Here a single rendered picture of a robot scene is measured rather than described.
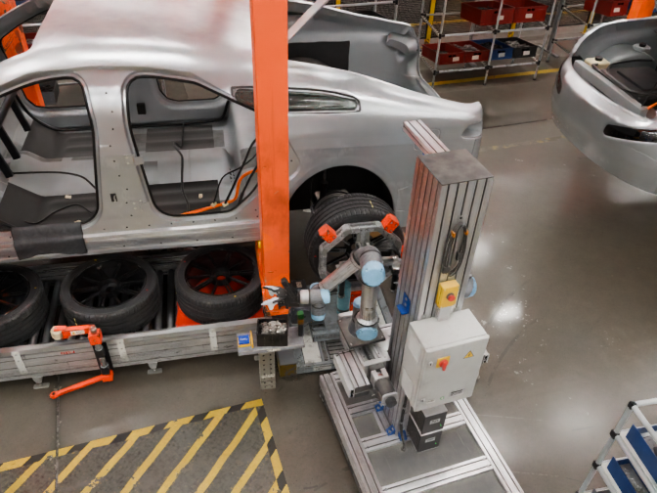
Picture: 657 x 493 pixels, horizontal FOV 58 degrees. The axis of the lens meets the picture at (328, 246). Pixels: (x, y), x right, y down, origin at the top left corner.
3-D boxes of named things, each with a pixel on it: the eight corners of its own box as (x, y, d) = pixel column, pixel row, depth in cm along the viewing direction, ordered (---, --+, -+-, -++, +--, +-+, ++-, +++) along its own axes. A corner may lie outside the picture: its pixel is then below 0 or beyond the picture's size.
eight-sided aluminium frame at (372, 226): (393, 280, 415) (402, 217, 381) (396, 287, 410) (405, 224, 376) (317, 289, 405) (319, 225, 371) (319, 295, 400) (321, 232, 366)
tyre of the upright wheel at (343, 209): (414, 224, 420) (353, 174, 383) (424, 245, 402) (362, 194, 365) (347, 281, 442) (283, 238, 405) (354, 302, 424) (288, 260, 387)
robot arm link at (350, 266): (368, 232, 307) (303, 285, 327) (371, 246, 298) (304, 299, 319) (382, 244, 313) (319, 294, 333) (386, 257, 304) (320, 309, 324)
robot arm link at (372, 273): (373, 324, 335) (382, 248, 300) (377, 343, 323) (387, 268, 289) (353, 324, 334) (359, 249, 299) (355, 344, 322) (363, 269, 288)
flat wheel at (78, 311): (82, 355, 392) (73, 331, 378) (55, 296, 434) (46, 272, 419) (176, 317, 423) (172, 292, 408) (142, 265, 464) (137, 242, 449)
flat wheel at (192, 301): (246, 256, 477) (245, 233, 462) (282, 309, 432) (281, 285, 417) (166, 281, 451) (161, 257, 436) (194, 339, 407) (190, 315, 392)
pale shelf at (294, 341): (300, 329, 398) (300, 325, 396) (304, 347, 385) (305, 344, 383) (236, 336, 390) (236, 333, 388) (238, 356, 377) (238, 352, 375)
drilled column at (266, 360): (274, 377, 418) (272, 336, 392) (276, 387, 410) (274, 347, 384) (259, 379, 416) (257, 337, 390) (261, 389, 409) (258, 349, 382)
